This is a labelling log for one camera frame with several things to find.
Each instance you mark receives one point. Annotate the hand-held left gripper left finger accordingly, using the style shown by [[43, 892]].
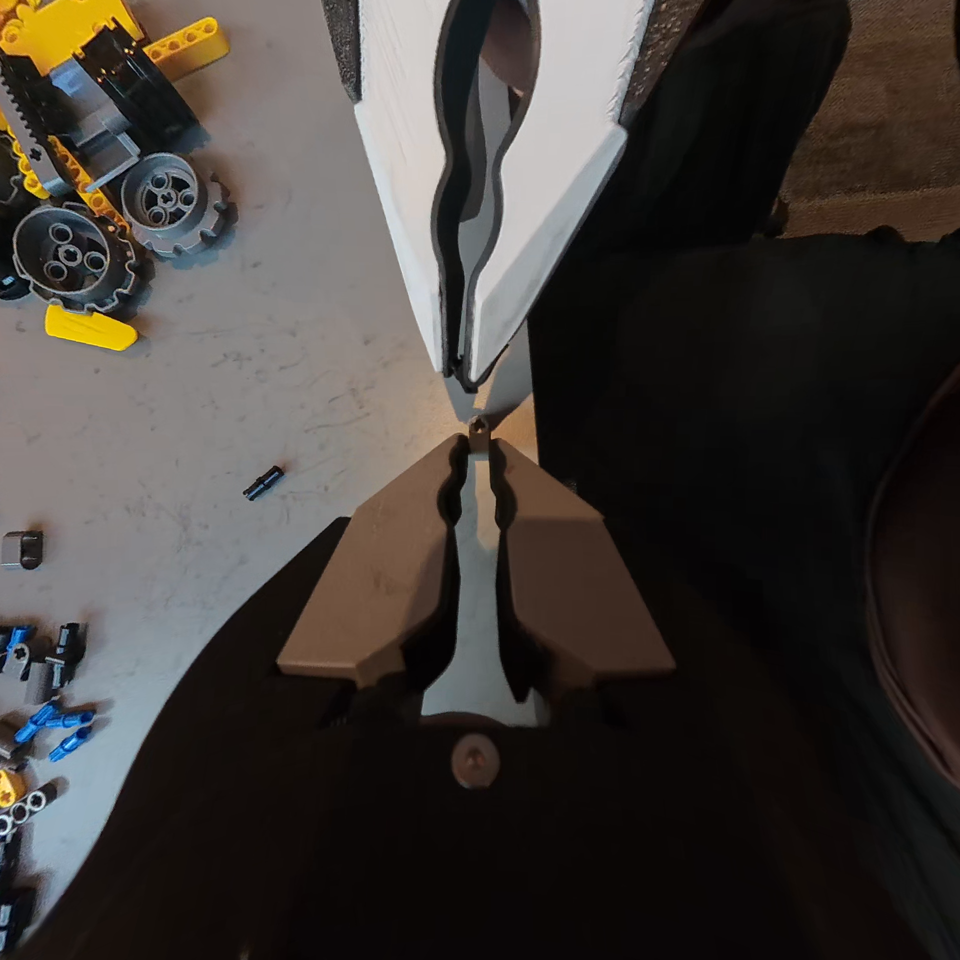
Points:
[[375, 592]]

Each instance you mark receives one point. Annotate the grey holed connector piece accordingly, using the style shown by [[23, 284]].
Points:
[[478, 427]]

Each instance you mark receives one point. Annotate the dark grey sleeve piece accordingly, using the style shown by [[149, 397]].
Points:
[[22, 549]]

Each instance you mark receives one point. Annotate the yellow grey toy vehicle chassis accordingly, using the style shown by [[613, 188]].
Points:
[[90, 90]]

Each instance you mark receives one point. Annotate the grey desk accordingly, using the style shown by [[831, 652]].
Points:
[[300, 337]]

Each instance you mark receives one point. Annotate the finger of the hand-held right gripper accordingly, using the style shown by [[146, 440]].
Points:
[[397, 150], [562, 150]]

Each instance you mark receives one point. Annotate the pile of small building pieces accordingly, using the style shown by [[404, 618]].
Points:
[[45, 660]]

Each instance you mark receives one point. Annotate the black rubber tyre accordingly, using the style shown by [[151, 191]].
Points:
[[7, 289]]

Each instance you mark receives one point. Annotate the yellow curved panel piece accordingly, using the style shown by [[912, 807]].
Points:
[[86, 330]]

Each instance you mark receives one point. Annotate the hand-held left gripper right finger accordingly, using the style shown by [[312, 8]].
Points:
[[577, 592]]

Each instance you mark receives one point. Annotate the person's black trousers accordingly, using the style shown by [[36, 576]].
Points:
[[712, 375]]

